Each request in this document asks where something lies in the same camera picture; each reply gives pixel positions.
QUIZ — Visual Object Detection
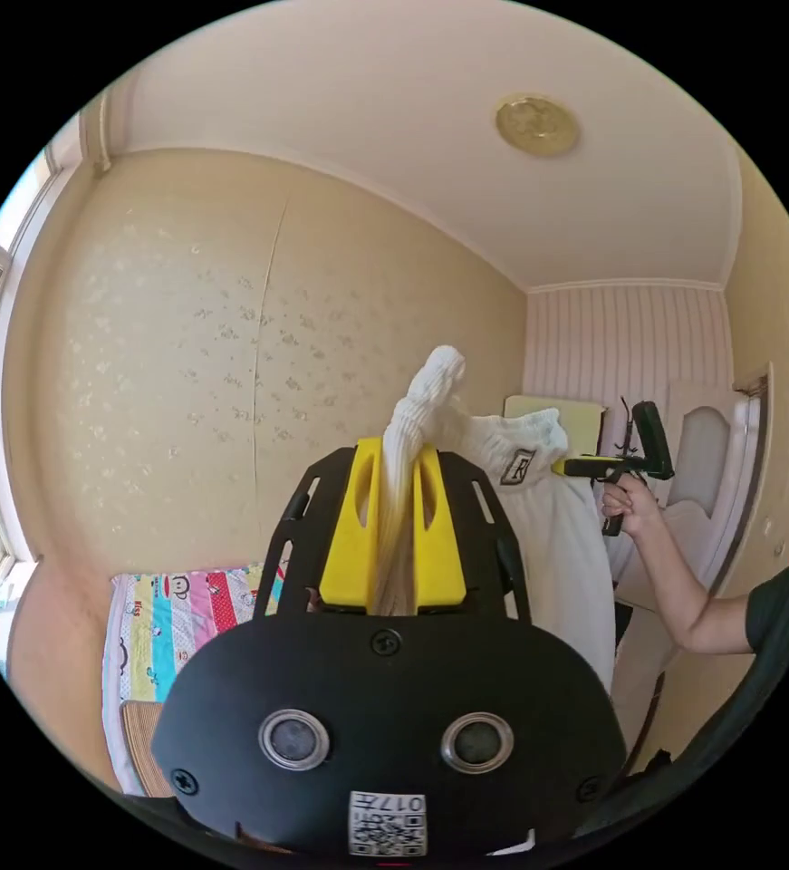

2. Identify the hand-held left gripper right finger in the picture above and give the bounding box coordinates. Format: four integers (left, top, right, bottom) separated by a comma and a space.
412, 440, 468, 604

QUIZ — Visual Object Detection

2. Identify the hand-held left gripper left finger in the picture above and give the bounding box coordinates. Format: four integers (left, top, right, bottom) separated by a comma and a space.
318, 437, 383, 607

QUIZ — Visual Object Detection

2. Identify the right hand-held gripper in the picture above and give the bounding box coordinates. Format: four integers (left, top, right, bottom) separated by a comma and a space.
551, 456, 634, 539

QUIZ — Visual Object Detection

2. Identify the person's right forearm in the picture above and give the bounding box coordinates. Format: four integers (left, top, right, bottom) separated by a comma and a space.
627, 510, 756, 658

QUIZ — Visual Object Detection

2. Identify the person's right hand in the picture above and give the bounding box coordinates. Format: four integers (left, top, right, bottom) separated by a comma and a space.
600, 473, 662, 539

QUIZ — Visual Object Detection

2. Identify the white door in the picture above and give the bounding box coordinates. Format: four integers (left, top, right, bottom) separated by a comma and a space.
665, 363, 775, 599

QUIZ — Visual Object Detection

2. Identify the bed with colourful printed quilt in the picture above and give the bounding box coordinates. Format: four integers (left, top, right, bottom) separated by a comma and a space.
100, 561, 288, 798

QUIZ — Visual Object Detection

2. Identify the round golden ceiling lamp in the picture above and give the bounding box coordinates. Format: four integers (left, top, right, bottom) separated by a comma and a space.
494, 92, 581, 160

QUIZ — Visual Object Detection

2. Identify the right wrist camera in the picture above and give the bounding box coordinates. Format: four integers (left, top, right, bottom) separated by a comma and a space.
630, 400, 676, 482

